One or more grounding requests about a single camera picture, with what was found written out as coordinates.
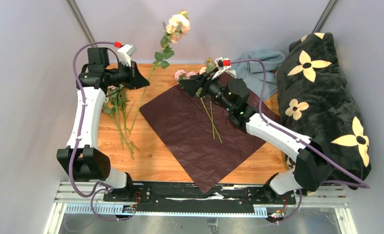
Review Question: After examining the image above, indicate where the pink rose stem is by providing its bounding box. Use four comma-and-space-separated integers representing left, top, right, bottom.
102, 85, 139, 160

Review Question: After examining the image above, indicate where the black flower-pattern blanket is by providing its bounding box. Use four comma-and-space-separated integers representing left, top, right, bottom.
276, 33, 372, 189

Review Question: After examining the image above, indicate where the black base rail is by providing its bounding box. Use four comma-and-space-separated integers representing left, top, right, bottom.
103, 181, 296, 214

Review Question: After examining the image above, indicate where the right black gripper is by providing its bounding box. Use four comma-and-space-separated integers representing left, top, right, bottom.
178, 67, 233, 113

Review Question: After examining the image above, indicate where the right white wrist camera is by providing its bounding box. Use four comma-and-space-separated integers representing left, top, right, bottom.
211, 57, 237, 80

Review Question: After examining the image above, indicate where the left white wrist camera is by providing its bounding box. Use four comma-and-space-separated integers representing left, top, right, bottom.
114, 41, 137, 67

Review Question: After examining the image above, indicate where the blue towel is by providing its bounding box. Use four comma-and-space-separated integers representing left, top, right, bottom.
231, 48, 285, 101

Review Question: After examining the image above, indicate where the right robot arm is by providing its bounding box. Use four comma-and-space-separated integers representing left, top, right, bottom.
179, 75, 334, 204

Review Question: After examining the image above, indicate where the white rose stem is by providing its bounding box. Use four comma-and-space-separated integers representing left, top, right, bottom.
127, 9, 192, 135

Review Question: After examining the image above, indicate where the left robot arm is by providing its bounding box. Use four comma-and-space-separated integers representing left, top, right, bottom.
57, 44, 150, 201

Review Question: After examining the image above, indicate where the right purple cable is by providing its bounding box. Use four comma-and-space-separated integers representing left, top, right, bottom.
229, 58, 371, 224

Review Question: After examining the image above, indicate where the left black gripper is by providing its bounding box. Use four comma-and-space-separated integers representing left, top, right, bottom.
105, 60, 150, 91

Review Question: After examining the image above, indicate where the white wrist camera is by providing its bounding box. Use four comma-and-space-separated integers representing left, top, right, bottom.
211, 57, 237, 80
114, 41, 137, 67

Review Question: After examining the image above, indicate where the dark red wrapping paper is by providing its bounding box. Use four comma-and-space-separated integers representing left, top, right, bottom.
136, 76, 286, 192

